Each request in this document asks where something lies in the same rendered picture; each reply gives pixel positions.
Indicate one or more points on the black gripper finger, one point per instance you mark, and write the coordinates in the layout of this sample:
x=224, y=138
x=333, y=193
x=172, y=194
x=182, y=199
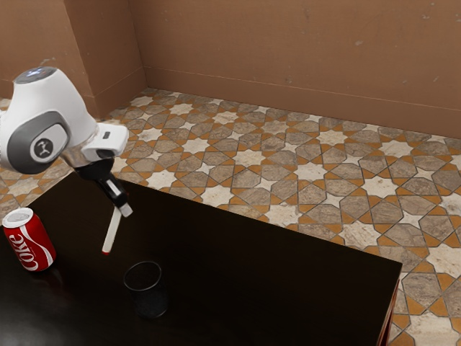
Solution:
x=118, y=197

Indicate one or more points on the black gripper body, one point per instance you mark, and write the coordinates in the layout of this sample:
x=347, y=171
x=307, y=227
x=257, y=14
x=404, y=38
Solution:
x=94, y=171

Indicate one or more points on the white pen with red tip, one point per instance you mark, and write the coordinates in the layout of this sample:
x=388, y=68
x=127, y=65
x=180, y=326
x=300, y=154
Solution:
x=110, y=234

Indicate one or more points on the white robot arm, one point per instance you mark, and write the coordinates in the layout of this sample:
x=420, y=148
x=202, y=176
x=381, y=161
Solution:
x=47, y=108

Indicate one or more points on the red soda can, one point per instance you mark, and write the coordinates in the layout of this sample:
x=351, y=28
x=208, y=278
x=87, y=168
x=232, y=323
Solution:
x=30, y=241

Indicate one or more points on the black mesh pen holder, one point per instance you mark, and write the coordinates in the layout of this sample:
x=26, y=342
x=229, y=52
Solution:
x=147, y=292

